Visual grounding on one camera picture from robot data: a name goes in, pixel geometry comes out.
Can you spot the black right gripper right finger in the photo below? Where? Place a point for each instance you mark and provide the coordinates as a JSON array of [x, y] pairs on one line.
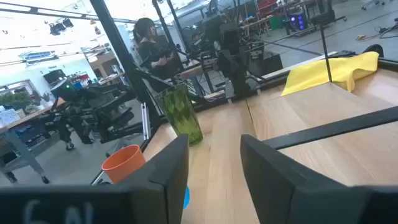
[[295, 199]]

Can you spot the green faceted plastic tumbler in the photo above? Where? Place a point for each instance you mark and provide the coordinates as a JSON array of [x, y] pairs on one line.
[[180, 115]]

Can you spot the wooden workbench grey legs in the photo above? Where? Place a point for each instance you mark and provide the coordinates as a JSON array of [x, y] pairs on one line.
[[28, 116]]

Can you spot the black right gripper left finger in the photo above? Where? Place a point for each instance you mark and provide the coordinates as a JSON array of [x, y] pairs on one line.
[[93, 205]]

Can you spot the white metal bracket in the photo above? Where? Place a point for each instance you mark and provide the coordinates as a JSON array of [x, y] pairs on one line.
[[145, 121]]

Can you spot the orange plastic cup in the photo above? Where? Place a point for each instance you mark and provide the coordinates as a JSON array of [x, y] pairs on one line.
[[122, 165]]

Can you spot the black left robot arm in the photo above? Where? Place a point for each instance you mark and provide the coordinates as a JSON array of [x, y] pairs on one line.
[[231, 62]]

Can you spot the yellow cloth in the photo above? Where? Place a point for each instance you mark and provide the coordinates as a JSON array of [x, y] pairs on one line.
[[342, 70]]

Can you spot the black wheeled office chair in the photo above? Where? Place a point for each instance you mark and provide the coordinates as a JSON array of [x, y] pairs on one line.
[[102, 109]]

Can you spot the black computer tower blue lights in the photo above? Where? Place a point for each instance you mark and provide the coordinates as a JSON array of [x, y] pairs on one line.
[[298, 21]]

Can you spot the black-framed wooden shelf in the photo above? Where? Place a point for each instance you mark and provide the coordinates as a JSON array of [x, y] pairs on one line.
[[311, 118]]

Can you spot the light blue plastic mug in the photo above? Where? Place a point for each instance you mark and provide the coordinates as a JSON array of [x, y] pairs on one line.
[[186, 197]]

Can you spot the person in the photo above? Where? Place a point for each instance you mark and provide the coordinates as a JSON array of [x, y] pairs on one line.
[[149, 53]]

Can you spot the black table frame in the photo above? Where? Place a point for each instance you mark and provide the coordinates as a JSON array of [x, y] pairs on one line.
[[124, 56]]

